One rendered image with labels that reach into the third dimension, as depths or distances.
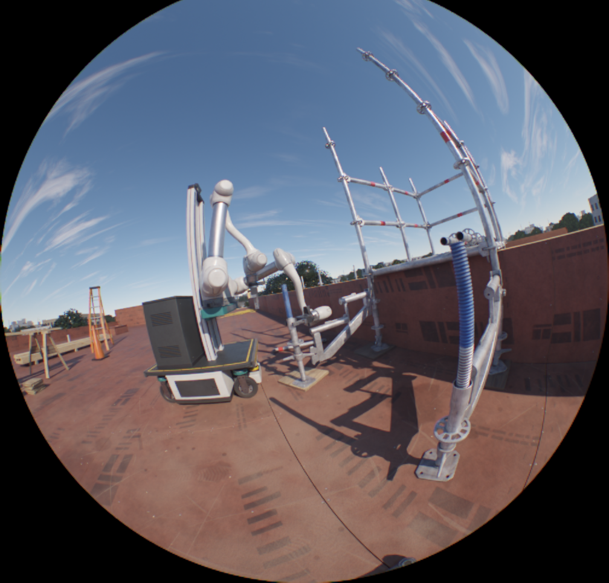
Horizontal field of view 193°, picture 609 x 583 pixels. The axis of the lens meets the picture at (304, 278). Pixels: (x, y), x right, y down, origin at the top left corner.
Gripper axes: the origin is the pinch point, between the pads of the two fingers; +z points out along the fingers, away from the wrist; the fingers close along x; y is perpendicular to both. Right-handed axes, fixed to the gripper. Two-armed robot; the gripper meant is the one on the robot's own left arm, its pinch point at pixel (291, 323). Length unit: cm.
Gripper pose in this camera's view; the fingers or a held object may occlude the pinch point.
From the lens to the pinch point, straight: 129.3
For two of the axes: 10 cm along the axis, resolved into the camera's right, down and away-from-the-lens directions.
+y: 2.0, 9.8, -0.5
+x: -5.9, 1.5, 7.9
